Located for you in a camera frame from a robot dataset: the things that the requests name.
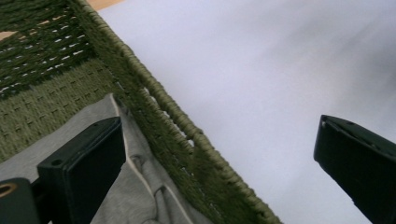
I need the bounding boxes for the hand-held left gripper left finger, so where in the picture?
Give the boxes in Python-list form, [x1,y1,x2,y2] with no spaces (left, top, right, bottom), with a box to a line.
[36,116,127,224]

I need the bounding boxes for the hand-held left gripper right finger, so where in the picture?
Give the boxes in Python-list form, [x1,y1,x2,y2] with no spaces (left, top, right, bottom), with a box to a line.
[313,114,396,224]

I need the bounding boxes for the grey pants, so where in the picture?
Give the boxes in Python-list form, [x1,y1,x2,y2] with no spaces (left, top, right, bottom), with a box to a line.
[0,92,216,224]

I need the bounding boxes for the green woven basket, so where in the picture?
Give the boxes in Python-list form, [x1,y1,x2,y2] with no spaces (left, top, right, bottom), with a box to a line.
[0,0,284,224]

